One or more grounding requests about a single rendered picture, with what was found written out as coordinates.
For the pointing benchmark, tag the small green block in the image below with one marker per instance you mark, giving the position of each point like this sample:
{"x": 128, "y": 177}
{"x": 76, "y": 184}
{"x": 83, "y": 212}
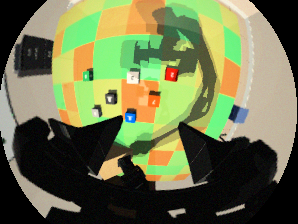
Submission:
{"x": 87, "y": 75}

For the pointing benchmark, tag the blue block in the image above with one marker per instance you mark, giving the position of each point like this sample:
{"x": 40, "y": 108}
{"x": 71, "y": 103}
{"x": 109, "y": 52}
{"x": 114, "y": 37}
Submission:
{"x": 131, "y": 116}

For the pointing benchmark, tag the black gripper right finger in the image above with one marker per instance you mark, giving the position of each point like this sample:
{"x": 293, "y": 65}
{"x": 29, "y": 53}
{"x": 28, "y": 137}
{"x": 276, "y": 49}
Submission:
{"x": 204, "y": 153}

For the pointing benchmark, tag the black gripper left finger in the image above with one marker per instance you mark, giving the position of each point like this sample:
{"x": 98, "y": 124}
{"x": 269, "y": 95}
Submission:
{"x": 91, "y": 143}

